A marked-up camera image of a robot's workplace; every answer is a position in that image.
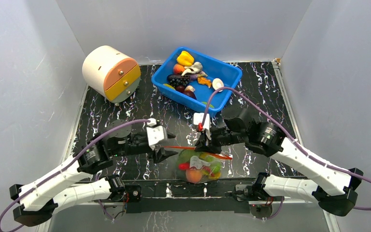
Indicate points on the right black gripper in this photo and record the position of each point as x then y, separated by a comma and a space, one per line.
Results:
209, 140

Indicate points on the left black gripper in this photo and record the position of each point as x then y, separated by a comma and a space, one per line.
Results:
158, 155

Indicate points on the light green toy fruit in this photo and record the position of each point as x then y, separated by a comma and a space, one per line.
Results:
214, 165

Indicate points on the green toy leaf vegetable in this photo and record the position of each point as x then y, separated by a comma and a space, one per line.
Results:
184, 156

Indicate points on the clear orange zip bag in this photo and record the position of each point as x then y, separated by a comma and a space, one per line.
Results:
195, 161

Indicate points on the red toy chili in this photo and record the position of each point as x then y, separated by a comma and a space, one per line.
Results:
186, 166

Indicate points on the toy peach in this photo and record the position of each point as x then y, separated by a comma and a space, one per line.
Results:
178, 69
194, 175

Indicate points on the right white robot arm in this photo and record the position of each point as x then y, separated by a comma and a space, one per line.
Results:
334, 190

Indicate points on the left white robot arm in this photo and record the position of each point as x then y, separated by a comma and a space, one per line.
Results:
59, 189

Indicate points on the orange toy food piece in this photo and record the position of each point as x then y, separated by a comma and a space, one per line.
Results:
204, 81

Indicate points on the dark red toy onion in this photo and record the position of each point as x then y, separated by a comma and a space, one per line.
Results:
190, 94

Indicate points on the dark red toy plum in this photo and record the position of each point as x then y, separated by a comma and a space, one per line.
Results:
180, 88

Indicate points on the yellow green toy mango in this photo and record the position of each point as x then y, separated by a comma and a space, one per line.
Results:
169, 86

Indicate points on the toy mushroom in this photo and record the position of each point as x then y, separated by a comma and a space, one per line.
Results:
189, 89

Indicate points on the brown toy kiwi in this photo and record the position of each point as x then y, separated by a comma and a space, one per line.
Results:
217, 83

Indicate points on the dark purple toy grapes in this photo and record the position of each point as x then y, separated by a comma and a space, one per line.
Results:
175, 80

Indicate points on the blue plastic bin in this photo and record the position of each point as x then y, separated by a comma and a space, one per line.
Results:
214, 68

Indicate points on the round cream drawer cabinet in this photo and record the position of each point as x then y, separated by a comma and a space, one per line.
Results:
113, 74

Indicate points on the yellow toy bell pepper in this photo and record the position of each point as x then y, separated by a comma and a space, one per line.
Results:
185, 59

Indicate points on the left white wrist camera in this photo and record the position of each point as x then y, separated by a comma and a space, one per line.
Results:
156, 136

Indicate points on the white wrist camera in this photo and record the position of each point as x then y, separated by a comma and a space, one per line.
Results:
156, 136
202, 124

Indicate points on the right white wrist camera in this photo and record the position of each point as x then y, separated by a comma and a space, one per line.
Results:
202, 124

